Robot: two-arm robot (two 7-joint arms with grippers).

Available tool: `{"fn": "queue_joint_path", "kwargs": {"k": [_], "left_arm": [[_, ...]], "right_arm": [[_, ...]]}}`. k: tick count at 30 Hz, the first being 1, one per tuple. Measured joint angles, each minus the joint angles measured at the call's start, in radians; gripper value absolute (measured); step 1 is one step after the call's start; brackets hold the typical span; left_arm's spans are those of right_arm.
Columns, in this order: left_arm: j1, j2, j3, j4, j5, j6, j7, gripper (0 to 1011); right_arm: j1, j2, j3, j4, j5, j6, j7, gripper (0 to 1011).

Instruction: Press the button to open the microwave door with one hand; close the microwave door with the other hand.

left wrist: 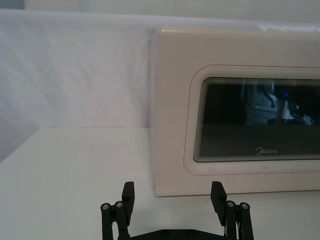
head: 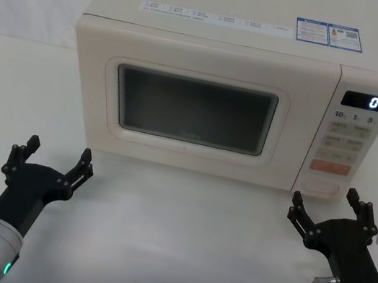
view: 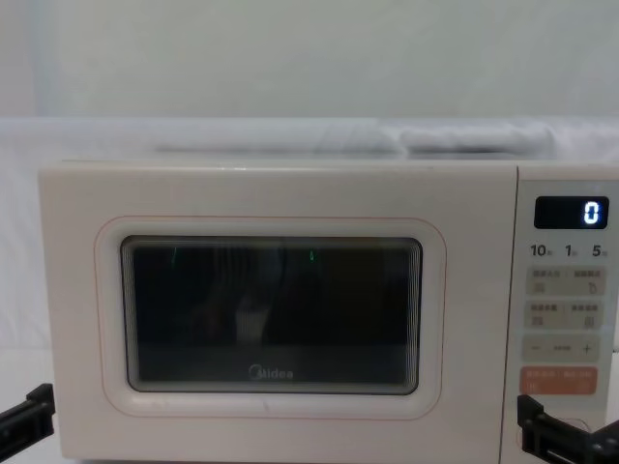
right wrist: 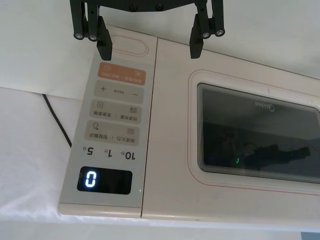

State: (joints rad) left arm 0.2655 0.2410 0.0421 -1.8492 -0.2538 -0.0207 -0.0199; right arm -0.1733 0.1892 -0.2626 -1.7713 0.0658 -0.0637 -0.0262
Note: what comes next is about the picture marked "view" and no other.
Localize cream microwave oven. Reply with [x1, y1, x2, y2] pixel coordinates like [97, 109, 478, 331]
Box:
[38, 159, 619, 464]

